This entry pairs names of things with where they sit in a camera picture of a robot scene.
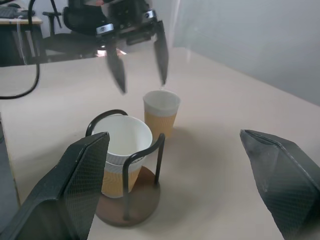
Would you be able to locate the white and tan paper cup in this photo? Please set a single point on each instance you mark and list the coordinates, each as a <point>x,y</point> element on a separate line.
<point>160,121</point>
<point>125,135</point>

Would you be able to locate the black office chair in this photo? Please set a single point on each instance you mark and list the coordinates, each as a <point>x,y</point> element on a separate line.
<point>75,20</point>

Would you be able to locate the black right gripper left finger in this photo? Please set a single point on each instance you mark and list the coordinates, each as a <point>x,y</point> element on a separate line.
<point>62,190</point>

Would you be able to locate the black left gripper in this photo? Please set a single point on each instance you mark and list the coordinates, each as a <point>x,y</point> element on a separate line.
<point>127,17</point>

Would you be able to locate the wooden office desk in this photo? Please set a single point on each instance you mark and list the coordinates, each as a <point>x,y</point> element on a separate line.
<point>23,21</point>

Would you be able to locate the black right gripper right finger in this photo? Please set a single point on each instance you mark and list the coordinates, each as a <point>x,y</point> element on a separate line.
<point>287,180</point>

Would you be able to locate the black computer keyboard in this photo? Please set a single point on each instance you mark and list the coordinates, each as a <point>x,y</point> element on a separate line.
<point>7,11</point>

